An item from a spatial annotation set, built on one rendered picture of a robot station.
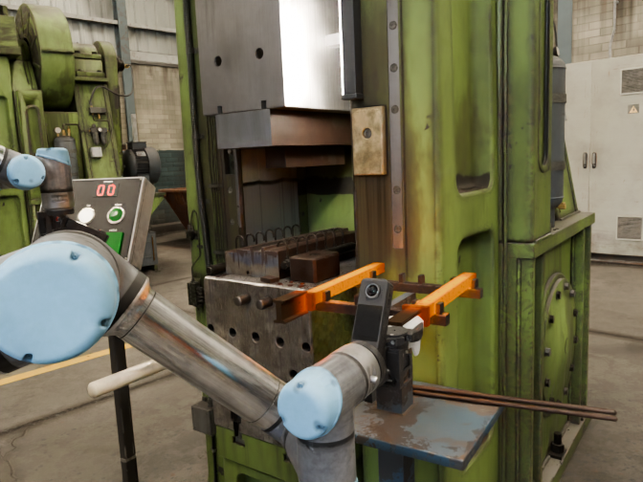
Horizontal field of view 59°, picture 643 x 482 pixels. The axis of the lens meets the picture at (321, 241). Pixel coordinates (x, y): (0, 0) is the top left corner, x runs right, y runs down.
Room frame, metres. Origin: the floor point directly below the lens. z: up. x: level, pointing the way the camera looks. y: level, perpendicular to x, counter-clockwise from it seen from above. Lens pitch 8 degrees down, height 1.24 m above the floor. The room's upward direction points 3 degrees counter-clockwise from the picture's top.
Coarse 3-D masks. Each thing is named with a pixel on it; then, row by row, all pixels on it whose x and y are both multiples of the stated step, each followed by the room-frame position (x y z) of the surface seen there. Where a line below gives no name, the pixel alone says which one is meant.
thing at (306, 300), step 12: (372, 264) 1.38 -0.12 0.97; (384, 264) 1.39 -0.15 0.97; (348, 276) 1.24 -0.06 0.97; (360, 276) 1.27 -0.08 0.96; (324, 288) 1.14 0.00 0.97; (336, 288) 1.17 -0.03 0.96; (348, 288) 1.22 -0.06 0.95; (276, 300) 1.02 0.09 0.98; (288, 300) 1.02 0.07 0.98; (300, 300) 1.07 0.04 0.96; (312, 300) 1.07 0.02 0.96; (276, 312) 1.02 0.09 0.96; (288, 312) 1.03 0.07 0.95; (300, 312) 1.06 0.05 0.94
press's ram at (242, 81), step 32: (224, 0) 1.58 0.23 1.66; (256, 0) 1.51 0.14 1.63; (288, 0) 1.49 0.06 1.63; (320, 0) 1.61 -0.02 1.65; (224, 32) 1.58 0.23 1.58; (256, 32) 1.51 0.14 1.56; (288, 32) 1.49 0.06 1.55; (320, 32) 1.60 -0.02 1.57; (224, 64) 1.58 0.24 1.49; (256, 64) 1.52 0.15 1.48; (288, 64) 1.48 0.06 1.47; (320, 64) 1.60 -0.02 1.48; (224, 96) 1.59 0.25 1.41; (256, 96) 1.52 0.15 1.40; (288, 96) 1.48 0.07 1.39; (320, 96) 1.59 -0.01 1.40
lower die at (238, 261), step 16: (304, 240) 1.67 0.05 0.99; (320, 240) 1.66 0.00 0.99; (336, 240) 1.72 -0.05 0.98; (352, 240) 1.79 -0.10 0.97; (240, 256) 1.58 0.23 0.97; (256, 256) 1.54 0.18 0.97; (272, 256) 1.51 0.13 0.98; (352, 256) 1.79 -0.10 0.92; (240, 272) 1.58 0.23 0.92; (256, 272) 1.54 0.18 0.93; (272, 272) 1.51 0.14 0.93; (288, 272) 1.53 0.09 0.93
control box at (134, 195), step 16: (80, 192) 1.78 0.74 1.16; (96, 192) 1.77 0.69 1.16; (128, 192) 1.75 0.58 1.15; (144, 192) 1.76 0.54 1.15; (80, 208) 1.75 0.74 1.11; (96, 208) 1.74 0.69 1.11; (112, 208) 1.73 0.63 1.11; (128, 208) 1.72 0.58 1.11; (144, 208) 1.75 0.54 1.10; (96, 224) 1.72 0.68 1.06; (112, 224) 1.71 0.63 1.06; (128, 224) 1.69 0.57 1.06; (144, 224) 1.75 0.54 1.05; (32, 240) 1.73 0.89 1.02; (128, 240) 1.67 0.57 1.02; (144, 240) 1.74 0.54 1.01; (128, 256) 1.64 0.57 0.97
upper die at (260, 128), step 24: (216, 120) 1.61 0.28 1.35; (240, 120) 1.56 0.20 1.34; (264, 120) 1.51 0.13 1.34; (288, 120) 1.55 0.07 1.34; (312, 120) 1.64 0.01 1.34; (336, 120) 1.74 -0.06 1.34; (240, 144) 1.56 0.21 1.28; (264, 144) 1.51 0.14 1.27; (288, 144) 1.55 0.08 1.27; (312, 144) 1.64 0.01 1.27; (336, 144) 1.74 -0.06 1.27
